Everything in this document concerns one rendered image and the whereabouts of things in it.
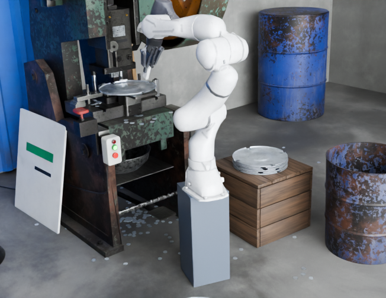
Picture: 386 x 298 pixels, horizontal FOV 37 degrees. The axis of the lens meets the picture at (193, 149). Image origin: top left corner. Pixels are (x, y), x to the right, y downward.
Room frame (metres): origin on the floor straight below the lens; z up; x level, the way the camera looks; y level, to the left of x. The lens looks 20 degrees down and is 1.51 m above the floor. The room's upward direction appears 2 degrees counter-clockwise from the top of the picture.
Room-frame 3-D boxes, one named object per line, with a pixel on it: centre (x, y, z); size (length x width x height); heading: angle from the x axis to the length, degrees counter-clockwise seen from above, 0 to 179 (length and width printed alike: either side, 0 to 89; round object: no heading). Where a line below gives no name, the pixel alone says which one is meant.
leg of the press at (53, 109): (2.90, 0.70, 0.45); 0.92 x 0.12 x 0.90; 39
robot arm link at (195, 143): (2.36, -0.07, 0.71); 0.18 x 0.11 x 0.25; 127
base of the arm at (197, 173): (2.30, -0.05, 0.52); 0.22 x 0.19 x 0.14; 20
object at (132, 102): (2.82, 0.29, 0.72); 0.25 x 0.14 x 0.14; 39
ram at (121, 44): (2.93, 0.38, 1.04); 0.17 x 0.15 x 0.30; 39
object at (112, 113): (2.96, 0.40, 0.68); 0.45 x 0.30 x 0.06; 129
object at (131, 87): (2.86, 0.32, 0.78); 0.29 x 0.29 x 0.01
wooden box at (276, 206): (2.82, -0.35, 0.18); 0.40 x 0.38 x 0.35; 34
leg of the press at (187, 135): (3.24, 0.28, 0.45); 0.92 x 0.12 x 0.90; 39
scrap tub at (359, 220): (2.55, -0.85, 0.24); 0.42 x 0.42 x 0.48
